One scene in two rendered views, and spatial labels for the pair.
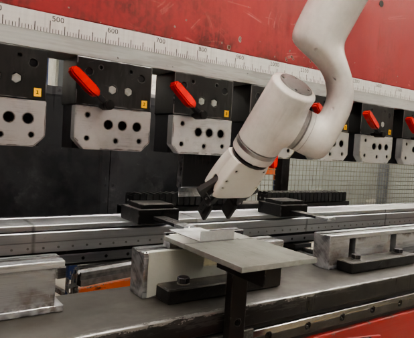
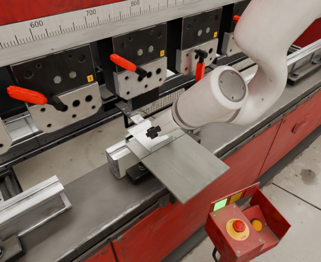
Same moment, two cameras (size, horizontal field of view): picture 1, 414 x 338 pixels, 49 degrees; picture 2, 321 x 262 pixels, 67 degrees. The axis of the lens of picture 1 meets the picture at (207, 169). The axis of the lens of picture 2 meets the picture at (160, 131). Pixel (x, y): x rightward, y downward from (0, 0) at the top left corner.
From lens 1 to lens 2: 0.53 m
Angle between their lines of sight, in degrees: 39
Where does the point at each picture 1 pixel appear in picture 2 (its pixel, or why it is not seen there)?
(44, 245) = (45, 139)
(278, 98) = (215, 106)
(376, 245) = not seen: hidden behind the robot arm
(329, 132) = (255, 116)
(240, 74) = (173, 12)
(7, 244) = (20, 148)
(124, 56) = (58, 44)
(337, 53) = (280, 64)
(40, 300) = (56, 209)
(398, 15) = not seen: outside the picture
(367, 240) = not seen: hidden behind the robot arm
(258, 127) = (195, 116)
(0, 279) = (25, 214)
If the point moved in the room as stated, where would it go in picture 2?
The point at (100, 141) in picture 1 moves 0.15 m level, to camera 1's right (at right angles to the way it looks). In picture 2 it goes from (62, 122) to (130, 119)
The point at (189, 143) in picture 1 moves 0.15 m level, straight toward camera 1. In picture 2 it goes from (134, 89) to (137, 128)
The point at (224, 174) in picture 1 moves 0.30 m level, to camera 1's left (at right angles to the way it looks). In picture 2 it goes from (166, 130) to (38, 136)
